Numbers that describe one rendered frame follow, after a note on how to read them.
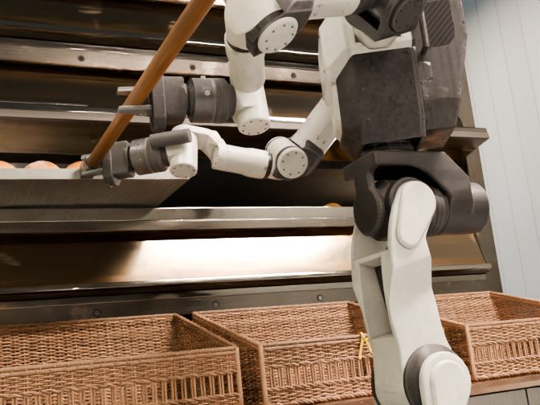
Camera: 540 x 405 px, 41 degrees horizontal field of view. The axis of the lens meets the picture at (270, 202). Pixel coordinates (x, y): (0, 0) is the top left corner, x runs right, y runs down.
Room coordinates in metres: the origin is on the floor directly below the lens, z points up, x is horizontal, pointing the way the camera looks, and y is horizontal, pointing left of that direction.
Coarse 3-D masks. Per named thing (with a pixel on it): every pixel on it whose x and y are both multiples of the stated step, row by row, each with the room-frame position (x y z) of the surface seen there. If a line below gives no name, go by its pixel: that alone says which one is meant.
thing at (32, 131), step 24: (0, 120) 1.84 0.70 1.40; (24, 120) 1.86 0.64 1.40; (48, 120) 1.89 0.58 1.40; (72, 120) 1.91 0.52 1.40; (96, 120) 1.94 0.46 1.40; (144, 120) 2.00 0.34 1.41; (0, 144) 1.96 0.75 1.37; (24, 144) 1.99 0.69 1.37; (48, 144) 2.01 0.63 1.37; (72, 144) 2.04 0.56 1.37; (96, 144) 2.06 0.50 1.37; (240, 144) 2.23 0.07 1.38; (264, 144) 2.27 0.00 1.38; (336, 144) 2.36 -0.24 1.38; (456, 144) 2.55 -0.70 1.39; (480, 144) 2.59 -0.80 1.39
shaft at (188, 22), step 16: (192, 0) 0.94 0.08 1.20; (208, 0) 0.92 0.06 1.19; (192, 16) 0.96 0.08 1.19; (176, 32) 1.02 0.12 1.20; (192, 32) 1.01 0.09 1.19; (160, 48) 1.09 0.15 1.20; (176, 48) 1.06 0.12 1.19; (160, 64) 1.12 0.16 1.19; (144, 80) 1.19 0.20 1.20; (128, 96) 1.29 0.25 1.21; (144, 96) 1.25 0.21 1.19; (112, 128) 1.43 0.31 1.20; (112, 144) 1.52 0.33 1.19; (96, 160) 1.62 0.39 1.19
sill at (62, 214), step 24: (0, 216) 1.96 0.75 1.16; (24, 216) 1.99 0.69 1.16; (48, 216) 2.02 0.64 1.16; (72, 216) 2.05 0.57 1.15; (96, 216) 2.08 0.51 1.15; (120, 216) 2.11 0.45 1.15; (144, 216) 2.14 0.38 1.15; (168, 216) 2.17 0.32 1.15; (192, 216) 2.20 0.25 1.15; (216, 216) 2.24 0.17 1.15; (240, 216) 2.27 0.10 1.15; (264, 216) 2.31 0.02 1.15; (288, 216) 2.35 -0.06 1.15; (312, 216) 2.39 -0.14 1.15; (336, 216) 2.43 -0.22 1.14
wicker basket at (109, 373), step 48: (0, 336) 1.92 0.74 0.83; (48, 336) 1.97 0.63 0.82; (96, 336) 2.02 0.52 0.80; (144, 336) 2.08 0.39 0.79; (192, 336) 2.00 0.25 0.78; (0, 384) 1.49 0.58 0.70; (48, 384) 1.54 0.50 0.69; (96, 384) 1.58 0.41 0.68; (144, 384) 1.63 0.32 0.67; (192, 384) 1.67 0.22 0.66; (240, 384) 1.72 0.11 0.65
